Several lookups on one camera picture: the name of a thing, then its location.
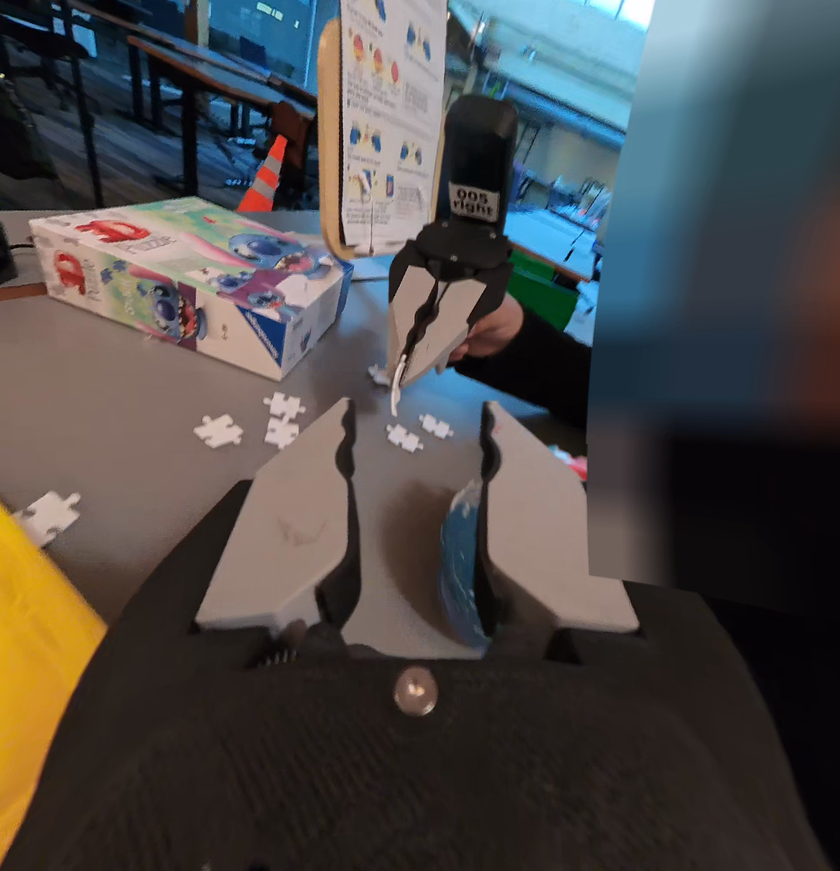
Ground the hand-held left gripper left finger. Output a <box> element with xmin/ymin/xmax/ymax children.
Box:
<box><xmin>194</xmin><ymin>398</ymin><xmax>363</xmax><ymax>634</ymax></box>

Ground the wooden work table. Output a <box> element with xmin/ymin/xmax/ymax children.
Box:
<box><xmin>124</xmin><ymin>33</ymin><xmax>320</xmax><ymax>198</ymax></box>

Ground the orange traffic cone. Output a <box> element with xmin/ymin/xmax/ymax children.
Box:
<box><xmin>235</xmin><ymin>132</ymin><xmax>289</xmax><ymax>213</ymax></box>

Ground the green crate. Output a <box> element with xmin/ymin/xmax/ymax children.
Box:
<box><xmin>507</xmin><ymin>248</ymin><xmax>583</xmax><ymax>332</ymax></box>

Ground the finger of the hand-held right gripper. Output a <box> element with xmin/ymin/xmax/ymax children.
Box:
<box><xmin>387</xmin><ymin>264</ymin><xmax>437</xmax><ymax>383</ymax></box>
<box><xmin>401</xmin><ymin>278</ymin><xmax>487</xmax><ymax>389</ymax></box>

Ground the blue puzzle piece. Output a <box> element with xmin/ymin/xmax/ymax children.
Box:
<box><xmin>439</xmin><ymin>476</ymin><xmax>492</xmax><ymax>651</ymax></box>

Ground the printed instruction sheet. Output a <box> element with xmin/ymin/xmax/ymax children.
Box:
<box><xmin>338</xmin><ymin>0</ymin><xmax>449</xmax><ymax>251</ymax></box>

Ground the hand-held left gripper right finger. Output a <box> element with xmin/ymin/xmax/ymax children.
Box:
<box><xmin>476</xmin><ymin>400</ymin><xmax>641</xmax><ymax>637</ymax></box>

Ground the person's right forearm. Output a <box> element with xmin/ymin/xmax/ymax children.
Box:
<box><xmin>454</xmin><ymin>309</ymin><xmax>591</xmax><ymax>431</ymax></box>

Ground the person's right hand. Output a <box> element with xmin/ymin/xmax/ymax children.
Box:
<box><xmin>450</xmin><ymin>296</ymin><xmax>527</xmax><ymax>362</ymax></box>

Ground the yellow plastic bin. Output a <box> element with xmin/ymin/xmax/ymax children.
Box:
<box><xmin>0</xmin><ymin>483</ymin><xmax>109</xmax><ymax>871</ymax></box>

